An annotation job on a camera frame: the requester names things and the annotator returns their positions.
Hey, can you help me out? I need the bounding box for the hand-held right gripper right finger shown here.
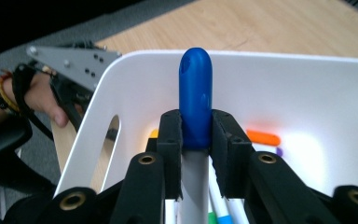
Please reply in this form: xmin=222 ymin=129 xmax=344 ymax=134
xmin=210 ymin=108 xmax=339 ymax=224

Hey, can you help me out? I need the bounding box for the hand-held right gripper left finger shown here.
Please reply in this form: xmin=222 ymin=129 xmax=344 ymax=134
xmin=110 ymin=108 xmax=184 ymax=224

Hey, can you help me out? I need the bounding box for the light blue marker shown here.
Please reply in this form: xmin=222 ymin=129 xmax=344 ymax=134
xmin=209 ymin=174 xmax=235 ymax=224

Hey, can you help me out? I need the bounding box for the orange marker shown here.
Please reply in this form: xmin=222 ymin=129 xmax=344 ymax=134
xmin=245 ymin=129 xmax=282 ymax=154

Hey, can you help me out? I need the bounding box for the white plastic bin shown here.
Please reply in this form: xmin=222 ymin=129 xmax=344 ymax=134
xmin=52 ymin=49 xmax=358 ymax=224

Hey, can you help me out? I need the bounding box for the dark beaded bracelet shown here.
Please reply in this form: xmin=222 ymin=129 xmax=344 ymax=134
xmin=0 ymin=72 xmax=22 ymax=115

